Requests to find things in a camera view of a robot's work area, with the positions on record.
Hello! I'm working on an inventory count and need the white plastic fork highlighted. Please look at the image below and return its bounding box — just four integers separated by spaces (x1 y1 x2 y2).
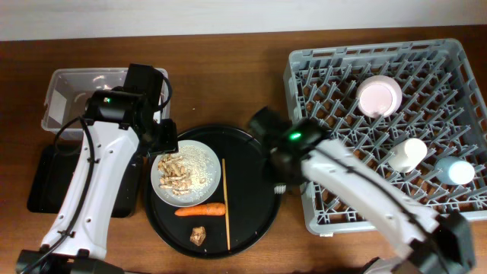
273 184 287 195

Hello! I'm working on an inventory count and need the pink saucer bowl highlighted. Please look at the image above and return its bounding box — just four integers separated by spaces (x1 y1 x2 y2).
356 75 403 119

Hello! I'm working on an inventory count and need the wooden chopstick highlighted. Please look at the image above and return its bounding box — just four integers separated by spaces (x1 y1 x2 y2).
221 158 231 251

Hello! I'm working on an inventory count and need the cream cup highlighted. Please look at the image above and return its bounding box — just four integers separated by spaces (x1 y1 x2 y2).
387 138 428 173

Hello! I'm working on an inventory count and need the blue cup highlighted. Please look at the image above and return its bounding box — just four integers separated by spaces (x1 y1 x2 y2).
435 156 476 185

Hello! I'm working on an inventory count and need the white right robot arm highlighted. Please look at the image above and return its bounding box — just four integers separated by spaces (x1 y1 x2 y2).
249 107 476 274

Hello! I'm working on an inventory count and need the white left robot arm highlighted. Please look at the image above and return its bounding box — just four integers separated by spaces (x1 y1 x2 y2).
15 64 178 274

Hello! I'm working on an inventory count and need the grey dishwasher rack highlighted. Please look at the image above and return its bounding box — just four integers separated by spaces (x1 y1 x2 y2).
283 39 486 221

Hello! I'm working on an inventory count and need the clear plastic bin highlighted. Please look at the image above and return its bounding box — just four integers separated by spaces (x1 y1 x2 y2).
40 67 169 141

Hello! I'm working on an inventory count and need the black round tray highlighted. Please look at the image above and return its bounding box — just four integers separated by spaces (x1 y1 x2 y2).
144 125 281 259

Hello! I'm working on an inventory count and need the pile of white rice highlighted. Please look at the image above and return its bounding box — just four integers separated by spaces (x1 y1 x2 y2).
161 145 215 201

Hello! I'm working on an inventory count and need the grey plate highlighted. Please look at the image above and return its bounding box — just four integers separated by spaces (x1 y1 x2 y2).
150 140 221 208

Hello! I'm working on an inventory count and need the orange carrot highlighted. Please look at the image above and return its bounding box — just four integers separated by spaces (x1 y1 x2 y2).
174 202 226 217

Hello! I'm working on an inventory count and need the black rectangular bin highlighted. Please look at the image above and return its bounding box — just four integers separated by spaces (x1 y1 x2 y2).
27 145 144 218

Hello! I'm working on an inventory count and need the brown food scrap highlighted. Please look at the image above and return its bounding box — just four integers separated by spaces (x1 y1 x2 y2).
189 226 206 247

